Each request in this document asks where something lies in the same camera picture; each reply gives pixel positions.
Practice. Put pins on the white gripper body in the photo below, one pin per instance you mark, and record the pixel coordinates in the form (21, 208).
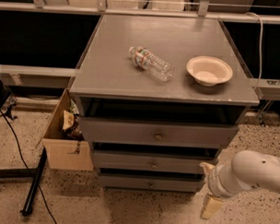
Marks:
(213, 180)

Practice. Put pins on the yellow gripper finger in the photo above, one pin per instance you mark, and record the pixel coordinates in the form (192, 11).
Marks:
(207, 167)
(211, 205)

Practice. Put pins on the grey drawer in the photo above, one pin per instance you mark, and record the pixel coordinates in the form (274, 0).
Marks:
(156, 133)
(151, 180)
(152, 158)

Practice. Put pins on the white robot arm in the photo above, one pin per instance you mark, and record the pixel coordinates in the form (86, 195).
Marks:
(247, 171)

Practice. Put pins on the grey bottom drawer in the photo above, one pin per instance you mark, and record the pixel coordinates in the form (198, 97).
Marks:
(151, 180)

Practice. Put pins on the grey drawer cabinet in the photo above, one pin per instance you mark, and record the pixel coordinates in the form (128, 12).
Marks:
(110, 85)

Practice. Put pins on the grey top drawer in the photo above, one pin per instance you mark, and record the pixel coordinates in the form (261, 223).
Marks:
(156, 133)

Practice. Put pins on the white paper bowl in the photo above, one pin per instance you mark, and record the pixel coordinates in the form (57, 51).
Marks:
(209, 71)

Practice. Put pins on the clear plastic water bottle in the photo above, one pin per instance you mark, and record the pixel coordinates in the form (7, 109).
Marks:
(151, 63)

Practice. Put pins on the snack bag in box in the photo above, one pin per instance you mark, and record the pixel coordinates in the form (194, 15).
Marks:
(71, 126)

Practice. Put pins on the brown cardboard box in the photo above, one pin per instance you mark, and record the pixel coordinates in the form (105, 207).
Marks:
(64, 153)

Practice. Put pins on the black metal stand leg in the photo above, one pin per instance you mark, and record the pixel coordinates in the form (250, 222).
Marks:
(36, 177)

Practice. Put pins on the upper metal rail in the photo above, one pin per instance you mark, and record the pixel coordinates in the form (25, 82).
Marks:
(226, 17)

